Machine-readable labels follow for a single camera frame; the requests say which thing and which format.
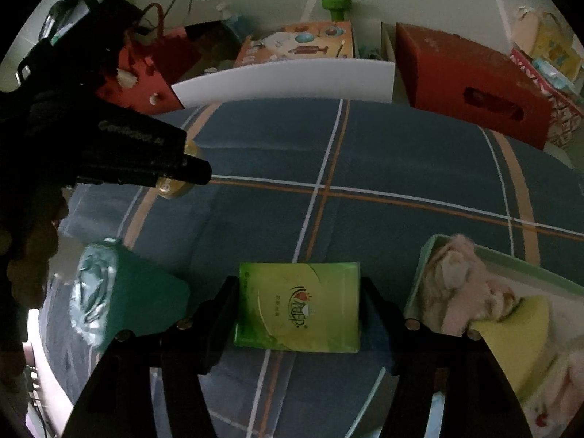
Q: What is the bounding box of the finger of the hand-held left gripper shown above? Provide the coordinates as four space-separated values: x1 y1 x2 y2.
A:
75 153 213 189

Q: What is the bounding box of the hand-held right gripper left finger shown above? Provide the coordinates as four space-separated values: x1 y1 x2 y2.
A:
59 276 240 438

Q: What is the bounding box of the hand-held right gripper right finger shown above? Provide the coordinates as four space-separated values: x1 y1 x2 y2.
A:
358 277 534 438

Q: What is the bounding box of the yellowish round object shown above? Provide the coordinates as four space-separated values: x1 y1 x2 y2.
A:
156 141 202 200

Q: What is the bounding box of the green tissue pack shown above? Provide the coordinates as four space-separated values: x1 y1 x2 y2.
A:
233 262 361 353

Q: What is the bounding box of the teal tissue pack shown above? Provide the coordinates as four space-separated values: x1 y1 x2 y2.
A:
68 237 191 353

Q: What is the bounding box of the pink plush toy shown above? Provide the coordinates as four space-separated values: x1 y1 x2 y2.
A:
419 234 526 335

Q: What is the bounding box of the yellow sponge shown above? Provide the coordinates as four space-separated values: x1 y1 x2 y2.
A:
470 294 554 403

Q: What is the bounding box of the shallow teal cardboard tray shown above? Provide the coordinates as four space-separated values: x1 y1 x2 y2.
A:
404 234 584 438

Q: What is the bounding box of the pink cloth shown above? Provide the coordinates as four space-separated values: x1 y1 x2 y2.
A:
522 340 584 423

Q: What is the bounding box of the person's left hand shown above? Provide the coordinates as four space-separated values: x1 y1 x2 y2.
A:
0 186 70 311

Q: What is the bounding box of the red tote bag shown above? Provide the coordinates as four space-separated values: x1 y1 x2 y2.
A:
95 2 202 116

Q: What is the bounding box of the soap dispenser bottle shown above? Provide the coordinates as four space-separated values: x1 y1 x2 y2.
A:
216 2 248 38

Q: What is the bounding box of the blue plaid bedsheet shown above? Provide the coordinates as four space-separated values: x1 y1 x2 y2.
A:
39 98 584 438

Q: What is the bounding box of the green dumbbell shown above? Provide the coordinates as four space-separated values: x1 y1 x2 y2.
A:
321 0 352 22

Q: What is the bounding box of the red cardboard box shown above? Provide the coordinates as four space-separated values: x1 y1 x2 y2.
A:
394 22 554 151

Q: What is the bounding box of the patterned gift box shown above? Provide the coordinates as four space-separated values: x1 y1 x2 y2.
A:
508 48 584 147

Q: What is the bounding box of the yellow gift bag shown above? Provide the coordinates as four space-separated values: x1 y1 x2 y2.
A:
513 7 584 79

